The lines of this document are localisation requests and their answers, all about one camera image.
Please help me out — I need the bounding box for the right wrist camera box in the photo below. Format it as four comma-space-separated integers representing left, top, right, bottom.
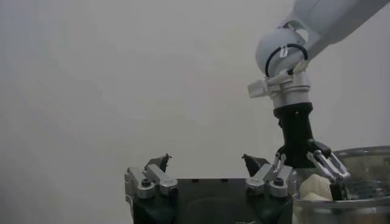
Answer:
247, 77, 274, 99

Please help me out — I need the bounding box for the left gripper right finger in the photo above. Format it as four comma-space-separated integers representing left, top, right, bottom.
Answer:
241, 153, 298, 198

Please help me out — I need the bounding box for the white steamed baozi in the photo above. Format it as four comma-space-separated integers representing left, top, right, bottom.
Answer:
299, 173, 333, 201

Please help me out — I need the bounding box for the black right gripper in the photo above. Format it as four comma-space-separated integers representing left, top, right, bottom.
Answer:
273, 102, 352, 201

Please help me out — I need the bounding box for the stainless steel steamer basket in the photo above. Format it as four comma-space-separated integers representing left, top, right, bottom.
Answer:
292, 145, 390, 224

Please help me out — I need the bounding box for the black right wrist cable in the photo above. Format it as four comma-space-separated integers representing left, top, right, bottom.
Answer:
264, 43, 309, 77

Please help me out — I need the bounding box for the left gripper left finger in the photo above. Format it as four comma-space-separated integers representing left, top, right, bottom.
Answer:
124, 153, 179, 200

